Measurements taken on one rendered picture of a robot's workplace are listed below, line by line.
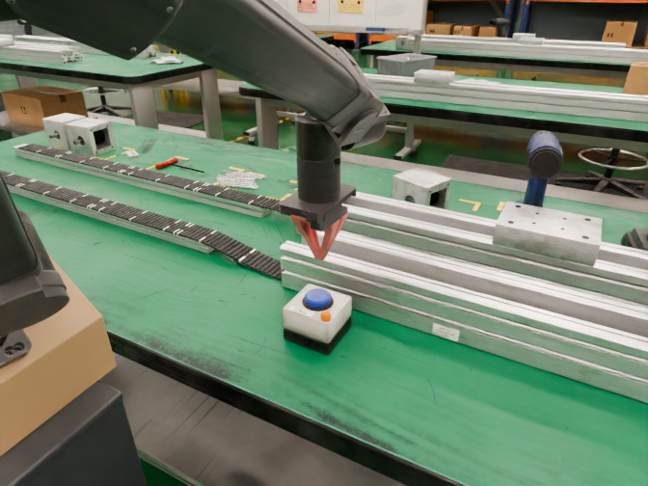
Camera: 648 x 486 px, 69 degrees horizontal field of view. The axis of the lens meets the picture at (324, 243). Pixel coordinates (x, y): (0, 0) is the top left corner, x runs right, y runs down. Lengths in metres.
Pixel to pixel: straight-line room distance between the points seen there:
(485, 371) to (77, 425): 0.55
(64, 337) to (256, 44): 0.47
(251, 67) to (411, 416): 0.47
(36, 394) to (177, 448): 0.72
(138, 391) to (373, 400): 0.99
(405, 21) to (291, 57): 3.33
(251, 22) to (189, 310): 0.59
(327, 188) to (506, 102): 1.76
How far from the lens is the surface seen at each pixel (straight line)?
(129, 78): 3.19
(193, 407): 1.45
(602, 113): 2.30
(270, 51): 0.36
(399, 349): 0.74
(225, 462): 1.32
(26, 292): 0.49
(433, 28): 10.67
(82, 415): 0.71
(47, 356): 0.68
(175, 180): 1.30
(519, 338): 0.74
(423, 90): 2.36
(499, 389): 0.71
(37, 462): 0.69
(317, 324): 0.69
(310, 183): 0.60
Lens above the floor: 1.26
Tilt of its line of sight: 29 degrees down
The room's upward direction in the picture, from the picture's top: straight up
